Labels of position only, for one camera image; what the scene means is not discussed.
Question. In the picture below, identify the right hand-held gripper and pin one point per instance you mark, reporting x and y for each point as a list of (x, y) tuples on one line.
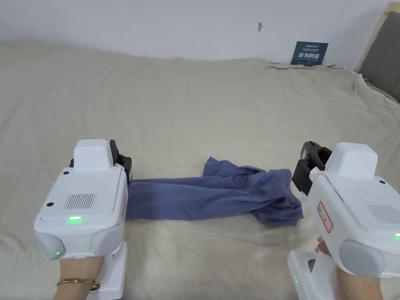
[(353, 206)]

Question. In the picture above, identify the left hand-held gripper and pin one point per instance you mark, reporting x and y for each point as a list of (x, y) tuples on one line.
[(81, 193)]

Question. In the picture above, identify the blue garment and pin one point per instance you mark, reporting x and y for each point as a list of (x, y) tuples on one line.
[(218, 197)]

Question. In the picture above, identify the person's left forearm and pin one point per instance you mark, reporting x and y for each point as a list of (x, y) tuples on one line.
[(73, 292)]

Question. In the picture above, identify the person's left hand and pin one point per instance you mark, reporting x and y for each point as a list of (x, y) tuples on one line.
[(79, 268)]

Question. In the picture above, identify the person's right hand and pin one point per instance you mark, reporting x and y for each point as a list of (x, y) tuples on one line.
[(362, 287)]

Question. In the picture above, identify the bed with beige sheet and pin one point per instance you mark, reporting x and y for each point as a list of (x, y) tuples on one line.
[(187, 109)]

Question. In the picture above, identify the dark blue card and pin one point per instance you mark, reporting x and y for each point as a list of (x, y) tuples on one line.
[(309, 53)]

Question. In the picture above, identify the grey padded headboard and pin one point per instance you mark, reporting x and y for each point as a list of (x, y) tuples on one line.
[(384, 53)]

